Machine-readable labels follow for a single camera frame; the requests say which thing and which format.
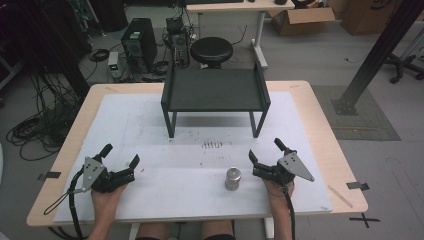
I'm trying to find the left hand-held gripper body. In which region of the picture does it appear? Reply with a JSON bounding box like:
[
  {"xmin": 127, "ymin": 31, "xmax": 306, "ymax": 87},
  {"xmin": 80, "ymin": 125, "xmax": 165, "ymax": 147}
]
[{"xmin": 80, "ymin": 153, "xmax": 137, "ymax": 194}]

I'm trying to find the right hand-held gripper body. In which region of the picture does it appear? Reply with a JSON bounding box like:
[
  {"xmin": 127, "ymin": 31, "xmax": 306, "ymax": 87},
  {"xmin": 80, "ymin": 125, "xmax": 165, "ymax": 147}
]
[{"xmin": 252, "ymin": 150, "xmax": 316, "ymax": 186}]

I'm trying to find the silver metal cylinder weight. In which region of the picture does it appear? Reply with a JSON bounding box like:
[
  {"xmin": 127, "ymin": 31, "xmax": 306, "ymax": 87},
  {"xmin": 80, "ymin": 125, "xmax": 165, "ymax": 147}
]
[{"xmin": 224, "ymin": 167, "xmax": 242, "ymax": 192}]

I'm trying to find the person's left hand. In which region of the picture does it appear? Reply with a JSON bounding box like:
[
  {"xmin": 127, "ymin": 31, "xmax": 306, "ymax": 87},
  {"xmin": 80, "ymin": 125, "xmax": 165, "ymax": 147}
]
[{"xmin": 90, "ymin": 182, "xmax": 130, "ymax": 215}]

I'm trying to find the person's right hand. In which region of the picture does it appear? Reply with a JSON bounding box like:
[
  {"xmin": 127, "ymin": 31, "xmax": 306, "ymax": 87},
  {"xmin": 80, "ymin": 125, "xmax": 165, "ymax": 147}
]
[{"xmin": 262, "ymin": 178, "xmax": 296, "ymax": 202}]

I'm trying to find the white foam mat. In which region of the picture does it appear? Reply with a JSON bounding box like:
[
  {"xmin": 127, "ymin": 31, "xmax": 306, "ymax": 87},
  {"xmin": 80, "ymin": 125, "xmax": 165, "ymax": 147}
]
[{"xmin": 53, "ymin": 91, "xmax": 334, "ymax": 224}]

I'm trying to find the black tape strip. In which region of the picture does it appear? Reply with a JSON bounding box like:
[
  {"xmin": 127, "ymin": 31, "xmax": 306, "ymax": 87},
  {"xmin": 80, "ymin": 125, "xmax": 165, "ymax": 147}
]
[
  {"xmin": 345, "ymin": 181, "xmax": 371, "ymax": 192},
  {"xmin": 36, "ymin": 170, "xmax": 63, "ymax": 182}
]

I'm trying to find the beige tape strip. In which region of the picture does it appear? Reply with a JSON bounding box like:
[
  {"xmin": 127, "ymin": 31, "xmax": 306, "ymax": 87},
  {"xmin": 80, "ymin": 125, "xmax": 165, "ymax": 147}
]
[{"xmin": 327, "ymin": 185, "xmax": 354, "ymax": 209}]

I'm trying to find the white table leg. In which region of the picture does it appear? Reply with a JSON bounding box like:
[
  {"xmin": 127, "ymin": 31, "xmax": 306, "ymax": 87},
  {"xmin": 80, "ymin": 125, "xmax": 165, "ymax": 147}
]
[
  {"xmin": 263, "ymin": 217, "xmax": 275, "ymax": 240},
  {"xmin": 128, "ymin": 222, "xmax": 141, "ymax": 240}
]

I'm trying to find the black metal shelf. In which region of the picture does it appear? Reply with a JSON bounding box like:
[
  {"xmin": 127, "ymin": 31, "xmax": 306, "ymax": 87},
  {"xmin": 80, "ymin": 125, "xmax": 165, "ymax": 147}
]
[{"xmin": 160, "ymin": 60, "xmax": 272, "ymax": 139}]

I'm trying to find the person's left leg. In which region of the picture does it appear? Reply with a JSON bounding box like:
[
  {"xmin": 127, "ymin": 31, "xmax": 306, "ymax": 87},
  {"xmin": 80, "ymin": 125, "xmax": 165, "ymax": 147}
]
[{"xmin": 135, "ymin": 222, "xmax": 170, "ymax": 240}]

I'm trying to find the person's leg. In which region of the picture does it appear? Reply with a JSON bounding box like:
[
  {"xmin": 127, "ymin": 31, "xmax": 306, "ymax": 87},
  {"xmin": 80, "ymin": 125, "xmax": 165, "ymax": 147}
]
[
  {"xmin": 135, "ymin": 222, "xmax": 170, "ymax": 240},
  {"xmin": 200, "ymin": 220, "xmax": 237, "ymax": 240}
]

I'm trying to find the person's right leg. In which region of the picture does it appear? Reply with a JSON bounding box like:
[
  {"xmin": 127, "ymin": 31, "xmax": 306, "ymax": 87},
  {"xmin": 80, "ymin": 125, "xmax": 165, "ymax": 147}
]
[{"xmin": 200, "ymin": 220, "xmax": 237, "ymax": 240}]

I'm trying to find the grey floor mat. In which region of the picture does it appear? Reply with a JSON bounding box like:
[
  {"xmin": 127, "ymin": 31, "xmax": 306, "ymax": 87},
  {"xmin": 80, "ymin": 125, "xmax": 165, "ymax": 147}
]
[{"xmin": 311, "ymin": 84, "xmax": 402, "ymax": 142}]

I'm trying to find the white power supply box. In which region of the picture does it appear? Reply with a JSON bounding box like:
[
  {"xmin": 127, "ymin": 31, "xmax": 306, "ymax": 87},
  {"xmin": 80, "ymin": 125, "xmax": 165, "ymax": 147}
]
[{"xmin": 107, "ymin": 51, "xmax": 120, "ymax": 80}]

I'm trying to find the black tape cross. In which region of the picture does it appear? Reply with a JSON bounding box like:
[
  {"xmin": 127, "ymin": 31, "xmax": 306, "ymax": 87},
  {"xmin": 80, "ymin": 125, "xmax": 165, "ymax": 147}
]
[{"xmin": 348, "ymin": 212, "xmax": 381, "ymax": 229}]

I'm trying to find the black computer tower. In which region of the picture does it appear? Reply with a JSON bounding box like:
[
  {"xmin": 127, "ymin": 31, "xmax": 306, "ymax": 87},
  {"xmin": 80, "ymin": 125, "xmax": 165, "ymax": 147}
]
[{"xmin": 120, "ymin": 17, "xmax": 158, "ymax": 74}]

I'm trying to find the black round stool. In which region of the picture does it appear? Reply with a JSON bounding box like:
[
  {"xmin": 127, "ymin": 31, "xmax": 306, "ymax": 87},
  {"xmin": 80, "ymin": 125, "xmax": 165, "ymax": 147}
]
[{"xmin": 189, "ymin": 36, "xmax": 235, "ymax": 70}]

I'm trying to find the small open computer case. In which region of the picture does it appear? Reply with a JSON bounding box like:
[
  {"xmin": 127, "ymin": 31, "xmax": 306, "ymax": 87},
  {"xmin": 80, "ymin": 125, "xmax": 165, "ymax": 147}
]
[{"xmin": 165, "ymin": 16, "xmax": 191, "ymax": 70}]

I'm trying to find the open cardboard box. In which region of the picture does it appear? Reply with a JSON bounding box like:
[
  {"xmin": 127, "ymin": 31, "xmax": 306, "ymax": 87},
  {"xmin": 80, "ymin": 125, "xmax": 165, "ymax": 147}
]
[{"xmin": 268, "ymin": 6, "xmax": 336, "ymax": 37}]

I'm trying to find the black office chair base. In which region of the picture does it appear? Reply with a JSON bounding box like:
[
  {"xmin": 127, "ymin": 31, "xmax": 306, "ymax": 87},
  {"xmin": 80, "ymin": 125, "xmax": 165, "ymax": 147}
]
[{"xmin": 383, "ymin": 53, "xmax": 424, "ymax": 85}]

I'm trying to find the white desk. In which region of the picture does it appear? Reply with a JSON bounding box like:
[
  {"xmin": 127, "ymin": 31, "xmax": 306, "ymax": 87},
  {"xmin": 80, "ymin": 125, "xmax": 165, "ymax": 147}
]
[{"xmin": 185, "ymin": 0, "xmax": 296, "ymax": 70}]

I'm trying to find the large closed cardboard box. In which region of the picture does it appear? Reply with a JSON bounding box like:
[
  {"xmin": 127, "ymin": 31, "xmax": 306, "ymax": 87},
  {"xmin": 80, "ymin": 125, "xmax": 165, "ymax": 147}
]
[{"xmin": 339, "ymin": 0, "xmax": 406, "ymax": 36}]

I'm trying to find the black keyboard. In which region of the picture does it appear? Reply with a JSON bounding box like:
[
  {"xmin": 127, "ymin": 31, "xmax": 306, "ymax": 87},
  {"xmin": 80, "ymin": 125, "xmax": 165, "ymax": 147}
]
[{"xmin": 183, "ymin": 0, "xmax": 245, "ymax": 5}]

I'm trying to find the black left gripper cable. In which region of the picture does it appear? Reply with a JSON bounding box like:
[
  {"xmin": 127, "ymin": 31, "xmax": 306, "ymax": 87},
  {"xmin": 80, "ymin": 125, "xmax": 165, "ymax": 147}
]
[{"xmin": 43, "ymin": 166, "xmax": 85, "ymax": 240}]

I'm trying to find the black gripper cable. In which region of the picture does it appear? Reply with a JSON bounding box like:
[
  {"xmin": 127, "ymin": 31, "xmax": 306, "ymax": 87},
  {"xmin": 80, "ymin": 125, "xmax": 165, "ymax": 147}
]
[
  {"xmin": 43, "ymin": 166, "xmax": 85, "ymax": 240},
  {"xmin": 282, "ymin": 183, "xmax": 298, "ymax": 240}
]

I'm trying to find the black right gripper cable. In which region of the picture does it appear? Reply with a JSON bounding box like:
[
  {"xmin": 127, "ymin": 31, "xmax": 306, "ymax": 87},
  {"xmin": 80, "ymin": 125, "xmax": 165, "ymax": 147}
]
[{"xmin": 282, "ymin": 183, "xmax": 298, "ymax": 240}]

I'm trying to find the bundle of black cables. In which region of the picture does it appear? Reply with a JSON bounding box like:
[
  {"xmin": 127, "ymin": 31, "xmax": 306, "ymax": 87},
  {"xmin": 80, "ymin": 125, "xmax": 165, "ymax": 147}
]
[{"xmin": 5, "ymin": 71, "xmax": 84, "ymax": 162}]

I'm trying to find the coiled black cable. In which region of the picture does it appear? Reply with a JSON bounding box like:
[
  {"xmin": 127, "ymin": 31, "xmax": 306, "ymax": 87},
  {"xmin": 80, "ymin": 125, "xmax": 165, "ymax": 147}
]
[{"xmin": 88, "ymin": 48, "xmax": 111, "ymax": 63}]

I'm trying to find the black metal frame post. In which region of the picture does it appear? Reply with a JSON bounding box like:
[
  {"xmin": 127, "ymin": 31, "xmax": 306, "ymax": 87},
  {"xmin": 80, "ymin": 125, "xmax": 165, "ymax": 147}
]
[{"xmin": 331, "ymin": 0, "xmax": 424, "ymax": 117}]

